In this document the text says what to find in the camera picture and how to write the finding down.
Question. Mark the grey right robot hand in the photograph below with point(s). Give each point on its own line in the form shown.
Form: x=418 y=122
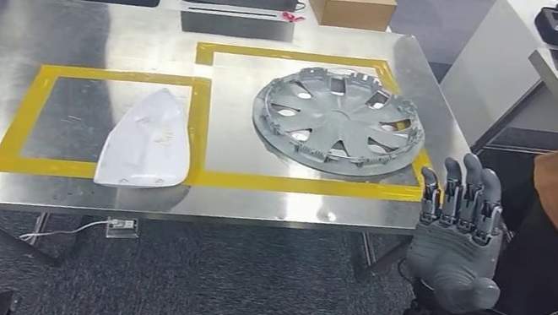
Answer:
x=454 y=259

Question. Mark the silver plastic hubcap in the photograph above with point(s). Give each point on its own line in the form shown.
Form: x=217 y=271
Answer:
x=340 y=115

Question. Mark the white plastic shell part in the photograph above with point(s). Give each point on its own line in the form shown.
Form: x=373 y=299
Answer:
x=149 y=151

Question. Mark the white panel desk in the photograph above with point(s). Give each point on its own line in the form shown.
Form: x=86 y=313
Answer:
x=489 y=55

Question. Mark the brown cardboard box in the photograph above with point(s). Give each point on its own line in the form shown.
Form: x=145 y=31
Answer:
x=349 y=6

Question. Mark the small red object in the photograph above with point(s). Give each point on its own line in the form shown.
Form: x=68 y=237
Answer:
x=292 y=16

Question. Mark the steel floor socket box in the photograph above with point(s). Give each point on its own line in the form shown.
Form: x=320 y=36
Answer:
x=122 y=228

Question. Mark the grey metal table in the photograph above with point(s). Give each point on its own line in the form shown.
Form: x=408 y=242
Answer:
x=2 y=47

